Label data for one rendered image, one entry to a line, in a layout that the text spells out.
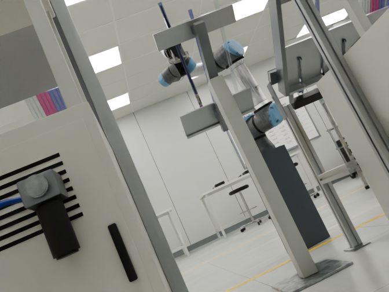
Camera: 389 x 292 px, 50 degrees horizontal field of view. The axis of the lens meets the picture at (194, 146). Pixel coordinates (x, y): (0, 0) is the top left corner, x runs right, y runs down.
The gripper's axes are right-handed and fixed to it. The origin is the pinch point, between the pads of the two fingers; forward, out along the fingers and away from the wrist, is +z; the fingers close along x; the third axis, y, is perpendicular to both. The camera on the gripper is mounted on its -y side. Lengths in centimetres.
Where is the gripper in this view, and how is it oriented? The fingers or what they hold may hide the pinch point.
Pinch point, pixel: (182, 59)
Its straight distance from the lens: 178.2
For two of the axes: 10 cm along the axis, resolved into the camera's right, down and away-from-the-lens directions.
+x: 8.9, -4.6, 0.7
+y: -4.0, -8.4, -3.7
